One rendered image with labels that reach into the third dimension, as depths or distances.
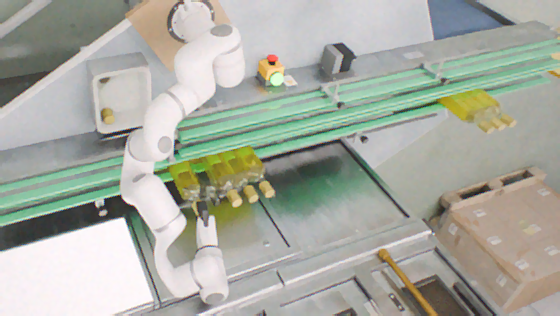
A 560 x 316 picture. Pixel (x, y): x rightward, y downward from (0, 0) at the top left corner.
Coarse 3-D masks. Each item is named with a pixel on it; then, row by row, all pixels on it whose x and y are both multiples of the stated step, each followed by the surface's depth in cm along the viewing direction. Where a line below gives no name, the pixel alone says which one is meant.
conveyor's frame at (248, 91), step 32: (480, 32) 222; (512, 32) 224; (544, 32) 226; (352, 64) 195; (384, 64) 197; (416, 64) 199; (224, 96) 173; (256, 96) 175; (0, 160) 156; (32, 160) 157; (64, 160) 158; (96, 160) 161
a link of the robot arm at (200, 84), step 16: (208, 32) 129; (224, 32) 128; (192, 48) 125; (208, 48) 125; (224, 48) 126; (176, 64) 124; (192, 64) 122; (208, 64) 124; (192, 80) 125; (208, 80) 127; (176, 96) 125; (192, 96) 127; (208, 96) 130
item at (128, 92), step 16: (96, 80) 147; (112, 80) 158; (128, 80) 160; (144, 80) 157; (96, 96) 150; (112, 96) 162; (128, 96) 164; (144, 96) 161; (96, 112) 154; (112, 112) 166; (128, 112) 167; (144, 112) 166; (112, 128) 161; (128, 128) 163
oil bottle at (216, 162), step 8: (208, 160) 167; (216, 160) 167; (224, 160) 168; (216, 168) 164; (224, 168) 164; (216, 176) 162; (224, 176) 162; (232, 176) 162; (224, 184) 161; (232, 184) 162
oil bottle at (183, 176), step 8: (168, 168) 169; (176, 168) 163; (184, 168) 163; (176, 176) 161; (184, 176) 161; (192, 176) 161; (176, 184) 163; (184, 184) 158; (192, 184) 158; (184, 192) 157; (192, 192) 157; (200, 192) 158; (184, 200) 159
